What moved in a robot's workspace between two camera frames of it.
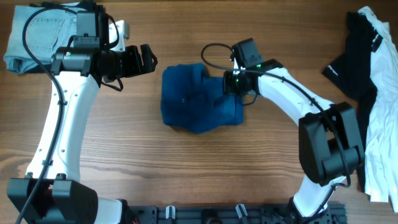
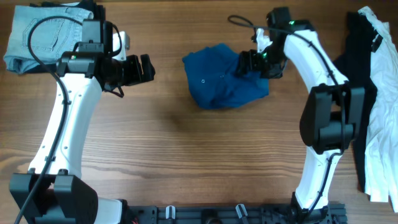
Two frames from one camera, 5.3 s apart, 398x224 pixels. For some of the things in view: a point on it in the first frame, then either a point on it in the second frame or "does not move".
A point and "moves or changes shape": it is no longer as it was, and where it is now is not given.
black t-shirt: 349,73 does not move
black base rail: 229,214 does not move
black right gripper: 229,86 -> 253,55
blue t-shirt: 193,102 moves or changes shape
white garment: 381,181 does not move
